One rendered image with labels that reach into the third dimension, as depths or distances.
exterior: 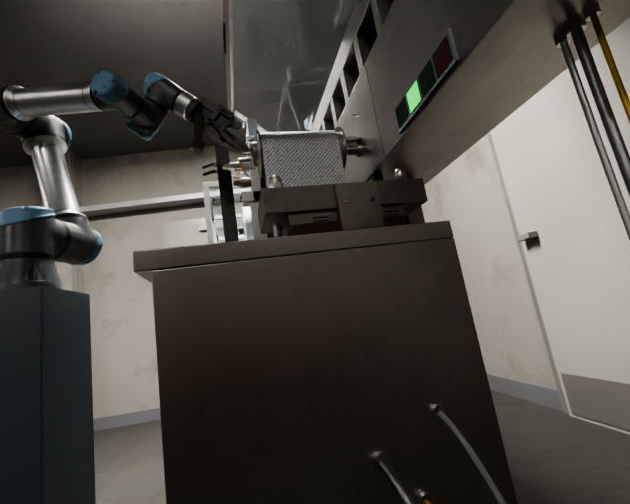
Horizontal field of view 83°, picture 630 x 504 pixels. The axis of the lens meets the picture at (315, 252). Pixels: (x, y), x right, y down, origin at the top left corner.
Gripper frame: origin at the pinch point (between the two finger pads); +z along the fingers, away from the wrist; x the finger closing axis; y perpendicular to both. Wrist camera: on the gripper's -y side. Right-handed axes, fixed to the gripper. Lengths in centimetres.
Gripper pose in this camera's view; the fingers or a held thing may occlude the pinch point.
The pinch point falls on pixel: (245, 152)
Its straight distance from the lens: 116.1
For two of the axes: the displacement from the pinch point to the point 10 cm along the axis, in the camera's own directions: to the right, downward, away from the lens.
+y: 5.1, -8.1, 3.0
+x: -2.1, 2.3, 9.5
